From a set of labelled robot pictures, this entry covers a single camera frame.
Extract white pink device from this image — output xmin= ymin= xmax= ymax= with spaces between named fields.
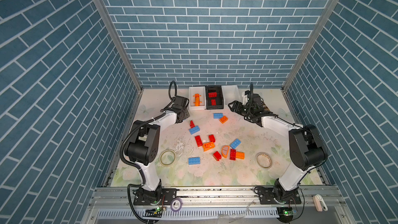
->
xmin=313 ymin=194 xmax=328 ymax=212

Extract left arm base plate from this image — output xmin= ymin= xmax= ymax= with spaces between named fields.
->
xmin=133 ymin=188 xmax=177 ymax=206

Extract left tape ring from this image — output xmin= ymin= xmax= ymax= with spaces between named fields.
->
xmin=159 ymin=149 xmax=177 ymax=167

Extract orange arch lego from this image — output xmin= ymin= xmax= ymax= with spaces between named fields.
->
xmin=221 ymin=145 xmax=230 ymax=158

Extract purple tape roll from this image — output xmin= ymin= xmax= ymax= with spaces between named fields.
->
xmin=170 ymin=198 xmax=182 ymax=213

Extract right white bin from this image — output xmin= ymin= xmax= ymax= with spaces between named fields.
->
xmin=221 ymin=85 xmax=245 ymax=107

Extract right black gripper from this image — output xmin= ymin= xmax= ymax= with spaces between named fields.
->
xmin=228 ymin=101 xmax=254 ymax=119

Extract blue lego centre left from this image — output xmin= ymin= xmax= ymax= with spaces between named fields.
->
xmin=189 ymin=126 xmax=200 ymax=135

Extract metal front rail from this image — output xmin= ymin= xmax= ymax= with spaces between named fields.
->
xmin=83 ymin=185 xmax=354 ymax=224

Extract red lego beside arch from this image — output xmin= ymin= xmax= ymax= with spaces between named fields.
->
xmin=230 ymin=149 xmax=236 ymax=161

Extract black middle bin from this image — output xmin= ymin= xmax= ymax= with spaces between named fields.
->
xmin=205 ymin=85 xmax=224 ymax=110

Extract blue lego bottom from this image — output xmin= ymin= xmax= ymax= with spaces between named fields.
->
xmin=188 ymin=157 xmax=201 ymax=166

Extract right tape ring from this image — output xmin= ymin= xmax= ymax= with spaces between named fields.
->
xmin=255 ymin=152 xmax=273 ymax=169

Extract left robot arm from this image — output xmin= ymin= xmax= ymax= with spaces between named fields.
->
xmin=119 ymin=96 xmax=190 ymax=192

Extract left white bin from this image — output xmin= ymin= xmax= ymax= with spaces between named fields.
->
xmin=189 ymin=87 xmax=206 ymax=111

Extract blue lego centre right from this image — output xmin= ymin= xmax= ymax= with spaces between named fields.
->
xmin=230 ymin=139 xmax=241 ymax=149

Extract left black cable conduit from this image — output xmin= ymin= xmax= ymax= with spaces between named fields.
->
xmin=119 ymin=80 xmax=178 ymax=224

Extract tape ring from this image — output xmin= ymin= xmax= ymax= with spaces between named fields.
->
xmin=255 ymin=152 xmax=273 ymax=169
xmin=159 ymin=149 xmax=177 ymax=167

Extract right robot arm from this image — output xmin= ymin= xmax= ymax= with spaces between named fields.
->
xmin=228 ymin=89 xmax=329 ymax=196

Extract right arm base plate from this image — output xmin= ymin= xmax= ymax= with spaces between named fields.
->
xmin=253 ymin=186 xmax=302 ymax=205

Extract red tall lego centre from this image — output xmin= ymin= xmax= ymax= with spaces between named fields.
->
xmin=195 ymin=135 xmax=203 ymax=147

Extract blue lego near bins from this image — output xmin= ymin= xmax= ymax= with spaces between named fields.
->
xmin=213 ymin=113 xmax=224 ymax=119

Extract white bin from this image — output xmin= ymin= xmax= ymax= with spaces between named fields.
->
xmin=221 ymin=85 xmax=245 ymax=107
xmin=189 ymin=87 xmax=206 ymax=111

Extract orange long lego chassis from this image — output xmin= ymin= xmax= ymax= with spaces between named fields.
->
xmin=193 ymin=93 xmax=202 ymax=107

